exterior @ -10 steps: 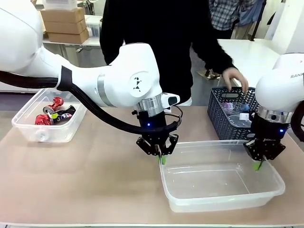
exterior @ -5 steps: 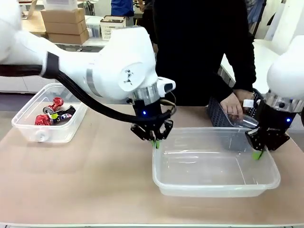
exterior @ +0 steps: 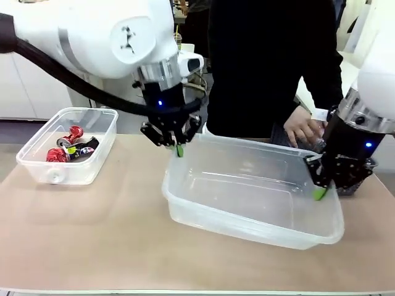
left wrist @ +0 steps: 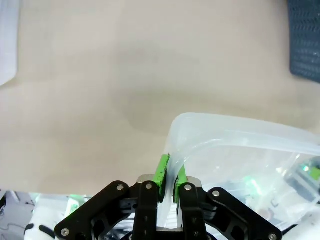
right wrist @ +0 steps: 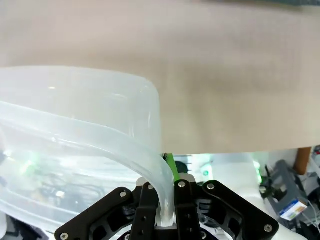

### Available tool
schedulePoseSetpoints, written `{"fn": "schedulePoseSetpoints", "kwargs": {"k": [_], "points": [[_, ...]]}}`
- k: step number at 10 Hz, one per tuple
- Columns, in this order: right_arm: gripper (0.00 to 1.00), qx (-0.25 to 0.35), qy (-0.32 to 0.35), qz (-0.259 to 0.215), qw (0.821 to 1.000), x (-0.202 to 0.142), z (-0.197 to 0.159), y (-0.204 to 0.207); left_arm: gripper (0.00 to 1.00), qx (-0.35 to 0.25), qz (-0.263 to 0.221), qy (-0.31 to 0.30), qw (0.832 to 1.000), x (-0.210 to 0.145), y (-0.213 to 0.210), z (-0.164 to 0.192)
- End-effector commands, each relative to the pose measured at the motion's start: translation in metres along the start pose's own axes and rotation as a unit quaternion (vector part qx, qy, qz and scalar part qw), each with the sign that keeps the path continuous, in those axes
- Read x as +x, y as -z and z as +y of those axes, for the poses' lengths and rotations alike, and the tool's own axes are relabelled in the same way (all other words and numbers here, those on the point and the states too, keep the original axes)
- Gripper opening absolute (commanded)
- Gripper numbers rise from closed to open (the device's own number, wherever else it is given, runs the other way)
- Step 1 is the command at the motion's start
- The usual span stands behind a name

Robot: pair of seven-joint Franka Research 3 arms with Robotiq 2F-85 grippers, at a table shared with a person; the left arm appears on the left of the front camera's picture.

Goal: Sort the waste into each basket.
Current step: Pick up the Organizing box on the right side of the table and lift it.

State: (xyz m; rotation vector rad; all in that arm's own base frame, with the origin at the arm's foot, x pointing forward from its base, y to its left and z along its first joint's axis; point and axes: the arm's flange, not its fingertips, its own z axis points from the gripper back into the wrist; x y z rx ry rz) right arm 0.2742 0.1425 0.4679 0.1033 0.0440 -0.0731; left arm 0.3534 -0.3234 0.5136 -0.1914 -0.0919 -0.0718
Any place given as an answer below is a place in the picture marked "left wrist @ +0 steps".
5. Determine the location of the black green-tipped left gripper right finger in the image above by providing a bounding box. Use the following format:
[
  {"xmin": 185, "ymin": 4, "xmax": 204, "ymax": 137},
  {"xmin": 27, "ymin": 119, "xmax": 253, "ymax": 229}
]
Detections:
[{"xmin": 172, "ymin": 164, "xmax": 283, "ymax": 240}]

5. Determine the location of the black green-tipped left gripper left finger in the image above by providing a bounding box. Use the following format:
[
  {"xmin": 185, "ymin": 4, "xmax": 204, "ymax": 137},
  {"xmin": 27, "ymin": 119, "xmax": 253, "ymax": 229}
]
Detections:
[{"xmin": 53, "ymin": 153, "xmax": 172, "ymax": 240}]

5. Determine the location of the clear plastic food container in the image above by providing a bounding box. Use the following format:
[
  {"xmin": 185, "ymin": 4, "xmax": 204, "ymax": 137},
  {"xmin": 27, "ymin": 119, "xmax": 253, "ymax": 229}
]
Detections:
[{"xmin": 156, "ymin": 112, "xmax": 320, "ymax": 232}]

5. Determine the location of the dark blue mesh basket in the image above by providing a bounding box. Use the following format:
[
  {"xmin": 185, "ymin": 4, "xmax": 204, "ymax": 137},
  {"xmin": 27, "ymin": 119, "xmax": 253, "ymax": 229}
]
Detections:
[{"xmin": 286, "ymin": 0, "xmax": 320, "ymax": 84}]

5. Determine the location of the white plastic basket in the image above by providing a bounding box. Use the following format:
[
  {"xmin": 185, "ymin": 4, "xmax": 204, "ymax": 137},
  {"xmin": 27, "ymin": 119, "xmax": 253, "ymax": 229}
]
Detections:
[{"xmin": 0, "ymin": 0, "xmax": 21, "ymax": 87}]

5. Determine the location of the black box with green light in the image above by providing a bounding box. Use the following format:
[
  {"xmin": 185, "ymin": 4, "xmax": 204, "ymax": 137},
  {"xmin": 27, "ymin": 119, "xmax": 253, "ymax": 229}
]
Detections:
[{"xmin": 284, "ymin": 158, "xmax": 320, "ymax": 202}]

